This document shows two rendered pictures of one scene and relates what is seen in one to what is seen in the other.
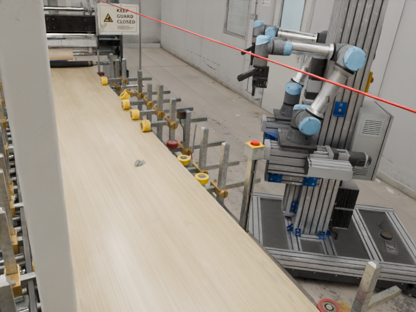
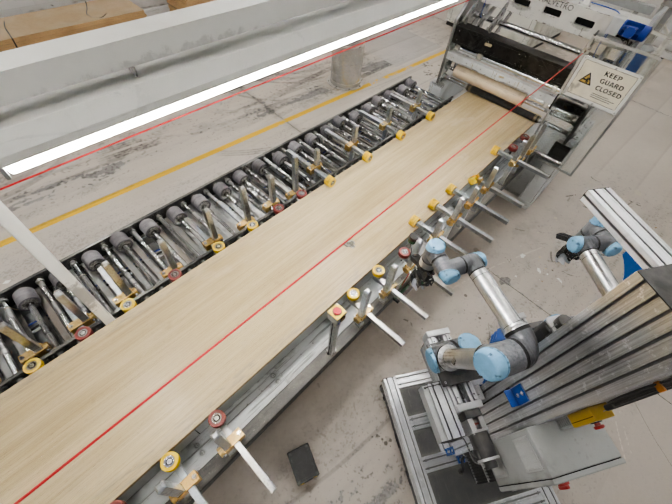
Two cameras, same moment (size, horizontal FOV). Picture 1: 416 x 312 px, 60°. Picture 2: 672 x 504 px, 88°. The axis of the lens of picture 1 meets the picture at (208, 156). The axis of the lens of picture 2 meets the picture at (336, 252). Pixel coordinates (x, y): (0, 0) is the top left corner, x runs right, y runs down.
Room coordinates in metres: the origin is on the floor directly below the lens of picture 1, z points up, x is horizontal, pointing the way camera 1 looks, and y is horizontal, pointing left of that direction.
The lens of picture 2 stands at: (1.26, -0.96, 2.77)
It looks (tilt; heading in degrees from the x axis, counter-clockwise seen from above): 53 degrees down; 68
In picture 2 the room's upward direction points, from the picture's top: 7 degrees clockwise
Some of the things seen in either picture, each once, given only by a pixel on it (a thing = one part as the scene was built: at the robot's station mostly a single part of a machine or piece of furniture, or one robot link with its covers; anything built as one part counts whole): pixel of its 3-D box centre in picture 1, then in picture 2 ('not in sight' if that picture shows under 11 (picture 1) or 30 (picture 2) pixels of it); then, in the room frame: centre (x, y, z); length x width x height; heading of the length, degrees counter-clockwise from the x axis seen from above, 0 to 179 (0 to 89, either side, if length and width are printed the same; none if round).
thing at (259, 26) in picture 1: (258, 28); (596, 226); (2.83, -0.29, 1.62); 0.09 x 0.08 x 0.11; 79
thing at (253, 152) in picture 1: (254, 151); (336, 315); (1.60, -0.22, 1.18); 0.07 x 0.07 x 0.08; 30
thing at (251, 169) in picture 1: (247, 196); (333, 336); (1.60, -0.22, 0.93); 0.05 x 0.05 x 0.45; 30
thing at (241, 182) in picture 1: (229, 185); (375, 321); (1.90, -0.15, 0.80); 0.44 x 0.03 x 0.04; 120
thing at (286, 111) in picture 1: (290, 108); not in sight; (2.64, -0.59, 1.09); 0.15 x 0.15 x 0.10
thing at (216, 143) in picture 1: (197, 146); (425, 273); (2.35, 0.08, 0.84); 0.43 x 0.03 x 0.04; 120
